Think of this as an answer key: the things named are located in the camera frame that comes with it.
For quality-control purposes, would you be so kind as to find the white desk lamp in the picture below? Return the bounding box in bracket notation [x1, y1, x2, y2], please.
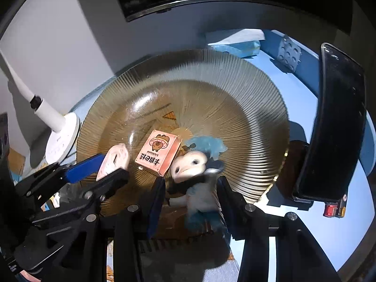
[0, 47, 80, 165]

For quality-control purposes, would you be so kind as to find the blue packet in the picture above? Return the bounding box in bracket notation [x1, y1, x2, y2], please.
[208, 39, 262, 58]

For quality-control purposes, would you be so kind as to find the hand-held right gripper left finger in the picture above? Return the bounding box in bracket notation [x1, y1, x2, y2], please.
[113, 177, 168, 282]

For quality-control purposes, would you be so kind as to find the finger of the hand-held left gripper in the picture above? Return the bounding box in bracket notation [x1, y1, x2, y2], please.
[15, 153, 107, 204]
[32, 168, 130, 227]

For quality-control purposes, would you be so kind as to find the blue and white plush figure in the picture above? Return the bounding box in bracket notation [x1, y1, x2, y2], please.
[167, 137, 229, 233]

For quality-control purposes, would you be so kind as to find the black curved device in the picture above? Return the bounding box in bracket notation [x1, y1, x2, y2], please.
[292, 43, 367, 204]

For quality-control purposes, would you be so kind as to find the small pink printed box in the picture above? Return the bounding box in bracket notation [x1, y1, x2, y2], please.
[135, 129, 182, 177]

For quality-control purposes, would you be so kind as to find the small red block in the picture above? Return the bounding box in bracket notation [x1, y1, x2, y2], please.
[323, 194, 347, 218]

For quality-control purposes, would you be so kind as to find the silver blister pack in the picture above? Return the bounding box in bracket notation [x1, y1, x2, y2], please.
[276, 35, 302, 70]

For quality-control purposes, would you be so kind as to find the white paper sheet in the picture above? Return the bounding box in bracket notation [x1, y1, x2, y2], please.
[205, 29, 266, 47]

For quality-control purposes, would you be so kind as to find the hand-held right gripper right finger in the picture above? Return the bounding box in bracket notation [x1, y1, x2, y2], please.
[216, 176, 341, 282]

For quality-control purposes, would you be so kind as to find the pink toy piece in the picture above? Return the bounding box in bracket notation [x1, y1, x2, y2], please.
[96, 142, 130, 182]

